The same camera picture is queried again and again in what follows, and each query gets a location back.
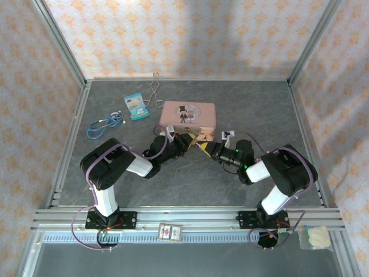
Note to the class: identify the pink tin box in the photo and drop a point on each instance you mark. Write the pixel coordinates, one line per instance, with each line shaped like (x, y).
(187, 114)

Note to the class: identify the aluminium rear frame bar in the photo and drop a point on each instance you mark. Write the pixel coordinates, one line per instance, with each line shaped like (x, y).
(187, 79)

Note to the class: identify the aluminium frame post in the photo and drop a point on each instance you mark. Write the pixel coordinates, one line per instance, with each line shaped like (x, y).
(59, 40)
(315, 40)

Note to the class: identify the aluminium table side rail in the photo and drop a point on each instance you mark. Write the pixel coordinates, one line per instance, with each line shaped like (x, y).
(76, 124)
(301, 121)

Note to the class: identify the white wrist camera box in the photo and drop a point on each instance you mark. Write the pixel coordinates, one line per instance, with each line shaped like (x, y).
(227, 135)
(168, 132)

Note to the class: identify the aluminium mounting rail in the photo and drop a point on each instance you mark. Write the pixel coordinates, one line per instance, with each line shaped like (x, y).
(187, 217)

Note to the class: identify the blue snack packet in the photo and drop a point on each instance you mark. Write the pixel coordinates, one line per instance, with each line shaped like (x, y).
(136, 106)

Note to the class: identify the small brass padlock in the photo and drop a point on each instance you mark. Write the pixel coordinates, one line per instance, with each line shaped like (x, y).
(187, 129)

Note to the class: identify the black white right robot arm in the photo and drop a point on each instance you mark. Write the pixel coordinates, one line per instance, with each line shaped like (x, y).
(288, 170)

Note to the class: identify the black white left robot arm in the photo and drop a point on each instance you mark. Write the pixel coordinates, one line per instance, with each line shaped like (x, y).
(105, 164)

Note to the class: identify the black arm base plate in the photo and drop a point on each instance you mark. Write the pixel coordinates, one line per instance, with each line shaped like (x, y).
(248, 220)
(127, 220)

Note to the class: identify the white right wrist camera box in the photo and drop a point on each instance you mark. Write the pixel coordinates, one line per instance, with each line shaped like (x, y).
(227, 135)

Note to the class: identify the clear bag of gloves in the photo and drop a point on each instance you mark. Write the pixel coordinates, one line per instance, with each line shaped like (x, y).
(315, 237)

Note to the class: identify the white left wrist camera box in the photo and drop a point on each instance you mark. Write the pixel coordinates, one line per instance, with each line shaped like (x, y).
(168, 132)

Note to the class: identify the printed card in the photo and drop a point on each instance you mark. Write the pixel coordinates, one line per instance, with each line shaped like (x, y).
(170, 232)

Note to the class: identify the blue stethoscope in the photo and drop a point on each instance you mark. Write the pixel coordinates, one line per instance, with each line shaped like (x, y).
(92, 130)

